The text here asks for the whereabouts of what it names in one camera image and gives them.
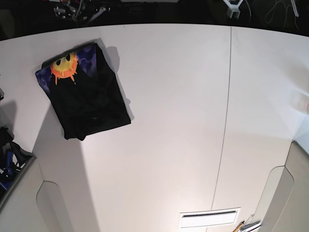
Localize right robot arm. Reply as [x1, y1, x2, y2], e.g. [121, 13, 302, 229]
[49, 0, 111, 22]

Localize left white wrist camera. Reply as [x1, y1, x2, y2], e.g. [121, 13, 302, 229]
[223, 0, 243, 19]

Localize grey cable coil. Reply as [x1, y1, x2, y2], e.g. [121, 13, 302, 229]
[265, 0, 300, 29]

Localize blue black bag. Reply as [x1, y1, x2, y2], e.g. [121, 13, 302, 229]
[0, 127, 33, 200]

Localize black T-shirt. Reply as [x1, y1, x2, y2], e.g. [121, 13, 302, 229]
[35, 43, 131, 141]

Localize grey pen tool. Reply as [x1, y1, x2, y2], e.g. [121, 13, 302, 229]
[239, 221, 262, 232]

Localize yellow pencil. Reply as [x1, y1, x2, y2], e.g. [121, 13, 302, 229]
[233, 221, 245, 232]

